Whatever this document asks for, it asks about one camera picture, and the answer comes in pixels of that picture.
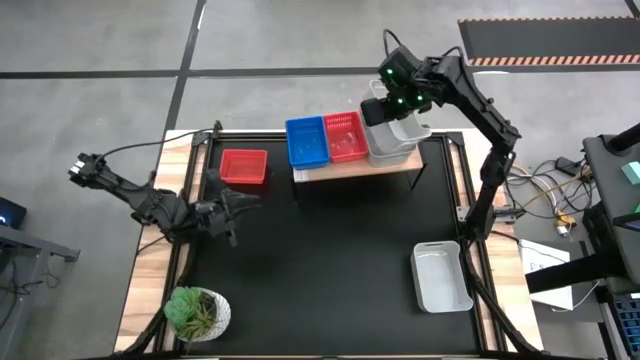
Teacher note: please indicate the teal block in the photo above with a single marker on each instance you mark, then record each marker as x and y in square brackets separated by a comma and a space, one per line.
[632, 173]

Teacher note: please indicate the black hazard-striped floor mat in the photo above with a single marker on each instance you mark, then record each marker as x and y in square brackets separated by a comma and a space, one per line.
[550, 42]

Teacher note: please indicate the black power adapter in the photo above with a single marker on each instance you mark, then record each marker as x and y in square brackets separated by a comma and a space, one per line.
[567, 166]

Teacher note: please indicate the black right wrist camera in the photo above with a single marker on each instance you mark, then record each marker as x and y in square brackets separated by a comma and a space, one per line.
[397, 65]

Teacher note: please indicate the black table mat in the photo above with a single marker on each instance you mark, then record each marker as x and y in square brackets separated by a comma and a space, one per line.
[330, 250]

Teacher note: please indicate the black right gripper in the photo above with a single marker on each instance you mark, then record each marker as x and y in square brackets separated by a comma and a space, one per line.
[407, 102]

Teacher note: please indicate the wooden shelf with black legs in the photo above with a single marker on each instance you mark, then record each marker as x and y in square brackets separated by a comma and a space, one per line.
[345, 172]

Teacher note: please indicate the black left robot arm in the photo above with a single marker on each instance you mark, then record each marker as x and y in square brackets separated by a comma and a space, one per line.
[150, 205]

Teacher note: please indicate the gray metal desk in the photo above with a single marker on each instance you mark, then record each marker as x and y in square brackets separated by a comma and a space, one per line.
[30, 242]

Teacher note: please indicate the dark gray equipment cart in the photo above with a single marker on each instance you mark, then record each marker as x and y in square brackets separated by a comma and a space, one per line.
[612, 200]

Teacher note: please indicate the white printed sheet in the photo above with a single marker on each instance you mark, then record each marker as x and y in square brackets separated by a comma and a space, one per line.
[540, 255]

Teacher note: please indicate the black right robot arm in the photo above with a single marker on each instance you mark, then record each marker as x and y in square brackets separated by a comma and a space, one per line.
[475, 100]

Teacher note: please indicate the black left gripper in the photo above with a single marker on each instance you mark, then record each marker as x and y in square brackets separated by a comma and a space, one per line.
[212, 217]

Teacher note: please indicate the green succulent in white pot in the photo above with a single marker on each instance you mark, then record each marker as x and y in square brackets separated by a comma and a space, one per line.
[192, 310]

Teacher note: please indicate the black screen with blue glow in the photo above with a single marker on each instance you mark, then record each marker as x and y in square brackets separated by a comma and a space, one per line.
[11, 212]

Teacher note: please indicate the black flat cart beam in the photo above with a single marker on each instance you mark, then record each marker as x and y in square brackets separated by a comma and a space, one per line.
[575, 272]

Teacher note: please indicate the yellow and white connector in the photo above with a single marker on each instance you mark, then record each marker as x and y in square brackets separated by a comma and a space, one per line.
[564, 220]

